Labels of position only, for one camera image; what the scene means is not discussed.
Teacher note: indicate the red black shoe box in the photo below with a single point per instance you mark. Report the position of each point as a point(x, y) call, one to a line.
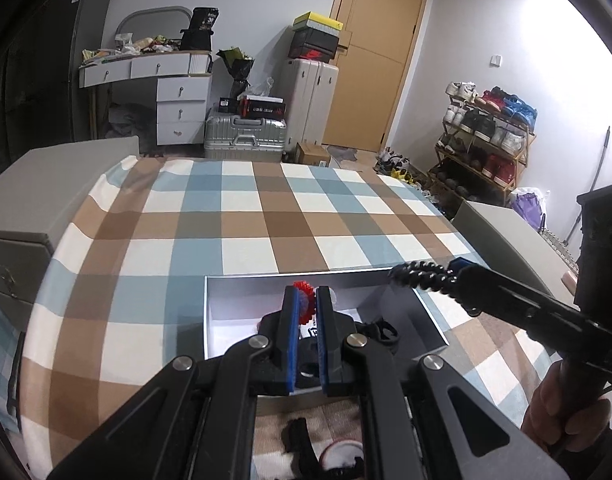
point(311, 53)

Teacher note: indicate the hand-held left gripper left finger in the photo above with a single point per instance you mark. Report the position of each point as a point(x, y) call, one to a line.
point(291, 350)

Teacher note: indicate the red spiky toy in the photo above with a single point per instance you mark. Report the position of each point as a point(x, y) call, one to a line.
point(306, 305)

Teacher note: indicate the purple bag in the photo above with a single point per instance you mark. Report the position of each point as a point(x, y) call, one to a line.
point(528, 207)

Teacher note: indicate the wooden shoe rack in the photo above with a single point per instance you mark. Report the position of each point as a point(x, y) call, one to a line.
point(516, 165)

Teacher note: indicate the checked tablecloth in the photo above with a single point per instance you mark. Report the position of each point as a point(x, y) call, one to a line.
point(236, 220)

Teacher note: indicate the rows of shoes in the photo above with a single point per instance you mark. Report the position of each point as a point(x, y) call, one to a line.
point(486, 125)

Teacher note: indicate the bouquet in black wrap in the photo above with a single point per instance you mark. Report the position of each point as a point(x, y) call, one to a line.
point(236, 70)

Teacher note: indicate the black red flat box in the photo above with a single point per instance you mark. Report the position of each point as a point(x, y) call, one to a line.
point(263, 106)

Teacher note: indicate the white light switch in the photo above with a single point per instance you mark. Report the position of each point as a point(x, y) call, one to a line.
point(495, 60)

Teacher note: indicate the wooden door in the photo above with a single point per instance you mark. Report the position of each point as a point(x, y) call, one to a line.
point(371, 85)

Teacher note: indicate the black hair clip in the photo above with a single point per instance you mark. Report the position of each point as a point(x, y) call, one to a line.
point(296, 435)

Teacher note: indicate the grey clothes pile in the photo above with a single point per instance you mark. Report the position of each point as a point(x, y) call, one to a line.
point(131, 120)

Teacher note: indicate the pile of desk clutter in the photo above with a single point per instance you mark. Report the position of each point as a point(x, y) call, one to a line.
point(131, 47)

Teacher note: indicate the grey arched mirror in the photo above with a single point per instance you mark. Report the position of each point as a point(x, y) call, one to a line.
point(151, 20)

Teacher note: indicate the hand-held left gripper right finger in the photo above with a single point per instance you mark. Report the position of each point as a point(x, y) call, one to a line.
point(326, 350)

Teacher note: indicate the black paper bag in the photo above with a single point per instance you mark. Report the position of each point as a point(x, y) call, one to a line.
point(198, 32)

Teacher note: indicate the silver suitcase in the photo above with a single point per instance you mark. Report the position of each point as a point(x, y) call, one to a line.
point(241, 137)

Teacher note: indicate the round white badge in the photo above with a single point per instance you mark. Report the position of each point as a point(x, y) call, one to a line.
point(311, 333)

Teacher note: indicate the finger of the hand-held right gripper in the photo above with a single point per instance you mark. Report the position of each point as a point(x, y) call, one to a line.
point(516, 317)
point(461, 263)

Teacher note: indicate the small brown cardboard box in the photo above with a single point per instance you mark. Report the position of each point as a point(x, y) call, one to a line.
point(312, 155)

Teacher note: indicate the yellow lid shoe box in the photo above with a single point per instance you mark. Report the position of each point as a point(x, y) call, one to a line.
point(316, 22)

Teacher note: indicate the white upright suitcase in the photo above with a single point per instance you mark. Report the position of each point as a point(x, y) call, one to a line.
point(306, 105)

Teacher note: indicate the clear plastic bag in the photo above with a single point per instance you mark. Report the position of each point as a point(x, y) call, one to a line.
point(262, 87)

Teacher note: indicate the dark grey fridge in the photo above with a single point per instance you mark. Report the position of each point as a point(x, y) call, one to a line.
point(88, 60)

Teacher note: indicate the grey gift box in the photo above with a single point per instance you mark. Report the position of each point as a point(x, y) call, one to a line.
point(236, 310)

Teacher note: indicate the small black box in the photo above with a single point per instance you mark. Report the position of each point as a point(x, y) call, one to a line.
point(227, 106)

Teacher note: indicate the white desk with drawers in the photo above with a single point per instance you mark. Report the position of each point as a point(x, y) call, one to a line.
point(181, 95)

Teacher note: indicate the pile of floor shoes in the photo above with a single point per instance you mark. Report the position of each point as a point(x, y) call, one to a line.
point(401, 167)

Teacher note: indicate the grey pole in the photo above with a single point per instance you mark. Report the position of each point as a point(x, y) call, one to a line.
point(600, 160)

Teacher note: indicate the person's right hand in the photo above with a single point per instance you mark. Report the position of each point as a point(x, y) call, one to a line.
point(543, 410)

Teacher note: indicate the grey floor cloth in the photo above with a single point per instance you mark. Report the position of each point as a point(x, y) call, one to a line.
point(343, 153)

